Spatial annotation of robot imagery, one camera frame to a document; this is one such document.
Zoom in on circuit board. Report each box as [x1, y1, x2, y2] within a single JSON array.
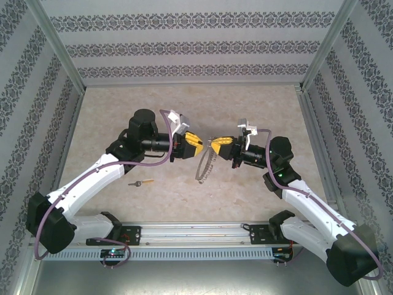
[[273, 247, 294, 262], [100, 248, 126, 258]]

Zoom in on left circuit board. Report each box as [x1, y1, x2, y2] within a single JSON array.
[[100, 248, 126, 258]]

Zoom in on black mounting plate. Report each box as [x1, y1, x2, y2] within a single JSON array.
[[85, 226, 142, 246], [249, 224, 306, 246]]

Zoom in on aluminium side rail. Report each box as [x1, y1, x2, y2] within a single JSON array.
[[295, 85, 362, 224], [41, 90, 85, 224]]

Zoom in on right circuit board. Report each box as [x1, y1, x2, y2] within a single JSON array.
[[273, 247, 294, 262]]

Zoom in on large grey keyring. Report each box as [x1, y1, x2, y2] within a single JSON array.
[[195, 136, 219, 185]]

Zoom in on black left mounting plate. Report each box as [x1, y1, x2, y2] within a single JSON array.
[[85, 226, 142, 246]]

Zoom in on grey metal sheet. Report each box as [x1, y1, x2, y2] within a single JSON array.
[[30, 259, 377, 295]]

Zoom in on slotted grey cable duct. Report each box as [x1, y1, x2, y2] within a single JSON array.
[[58, 247, 274, 261]]

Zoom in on aluminium frame post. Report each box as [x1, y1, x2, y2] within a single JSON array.
[[26, 0, 86, 93], [300, 0, 360, 92]]

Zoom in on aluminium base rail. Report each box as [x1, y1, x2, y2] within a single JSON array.
[[29, 221, 363, 248]]

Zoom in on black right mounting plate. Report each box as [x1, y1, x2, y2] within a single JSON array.
[[249, 224, 306, 246]]

